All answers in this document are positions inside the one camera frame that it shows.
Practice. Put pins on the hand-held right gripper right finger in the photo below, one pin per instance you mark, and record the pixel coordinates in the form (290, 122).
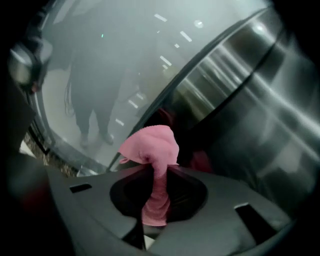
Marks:
(225, 200)

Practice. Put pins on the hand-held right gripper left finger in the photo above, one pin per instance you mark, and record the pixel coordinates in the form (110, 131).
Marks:
(100, 200)

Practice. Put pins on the red cleaning cloth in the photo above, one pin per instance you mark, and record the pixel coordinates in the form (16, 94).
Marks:
(152, 142)

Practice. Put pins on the glass door with frosted band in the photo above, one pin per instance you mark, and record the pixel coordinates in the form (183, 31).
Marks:
(112, 50)

